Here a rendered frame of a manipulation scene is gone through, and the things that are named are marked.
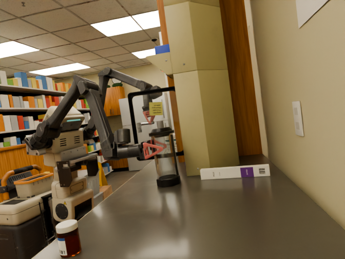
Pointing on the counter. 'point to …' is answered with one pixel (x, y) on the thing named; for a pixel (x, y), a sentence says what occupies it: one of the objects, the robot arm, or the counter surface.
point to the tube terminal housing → (202, 86)
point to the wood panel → (233, 74)
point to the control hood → (162, 62)
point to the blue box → (161, 49)
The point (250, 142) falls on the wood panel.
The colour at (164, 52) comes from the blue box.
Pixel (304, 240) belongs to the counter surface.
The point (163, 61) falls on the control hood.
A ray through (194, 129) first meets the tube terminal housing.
